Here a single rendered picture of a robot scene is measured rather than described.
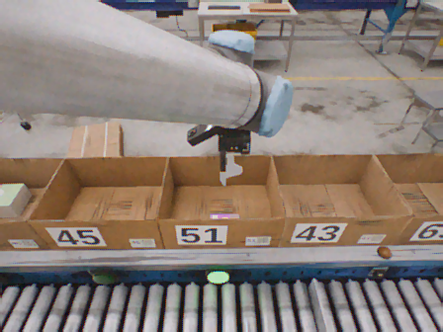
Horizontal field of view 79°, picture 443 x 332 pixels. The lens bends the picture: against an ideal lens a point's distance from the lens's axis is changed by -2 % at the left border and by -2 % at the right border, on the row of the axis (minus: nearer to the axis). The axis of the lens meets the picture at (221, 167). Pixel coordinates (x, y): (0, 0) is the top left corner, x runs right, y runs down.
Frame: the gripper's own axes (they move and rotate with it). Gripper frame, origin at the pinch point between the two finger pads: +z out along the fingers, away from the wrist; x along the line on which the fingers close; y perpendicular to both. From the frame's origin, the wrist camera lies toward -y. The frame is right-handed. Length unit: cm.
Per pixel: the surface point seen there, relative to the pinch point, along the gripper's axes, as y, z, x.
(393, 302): 59, 44, -22
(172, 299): -17, 43, -20
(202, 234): -6.3, 20.8, -8.2
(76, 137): -140, 105, 156
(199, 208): -8.4, 28.9, 8.3
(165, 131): -58, 118, 182
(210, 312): -4.2, 43.0, -24.3
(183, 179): -15.2, 25.2, 20.6
